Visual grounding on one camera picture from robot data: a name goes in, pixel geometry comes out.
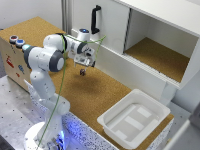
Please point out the white sliding door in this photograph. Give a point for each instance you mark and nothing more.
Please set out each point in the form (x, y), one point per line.
(111, 23)

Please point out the red button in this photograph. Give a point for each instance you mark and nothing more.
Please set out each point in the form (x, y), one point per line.
(13, 38)

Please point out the green button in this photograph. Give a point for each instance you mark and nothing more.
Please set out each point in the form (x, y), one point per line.
(24, 47)

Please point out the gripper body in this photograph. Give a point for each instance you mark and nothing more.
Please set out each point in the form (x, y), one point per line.
(83, 60)

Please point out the white cabinet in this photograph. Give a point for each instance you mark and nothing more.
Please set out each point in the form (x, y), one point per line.
(160, 20)

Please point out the white plastic box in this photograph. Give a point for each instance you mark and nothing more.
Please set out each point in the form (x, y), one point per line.
(135, 120)

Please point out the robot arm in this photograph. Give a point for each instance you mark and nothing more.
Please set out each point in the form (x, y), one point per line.
(43, 60)

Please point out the blue button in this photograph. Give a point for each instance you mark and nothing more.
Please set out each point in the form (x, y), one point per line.
(20, 42)

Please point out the purple block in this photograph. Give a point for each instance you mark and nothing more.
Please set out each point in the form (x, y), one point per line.
(82, 72)

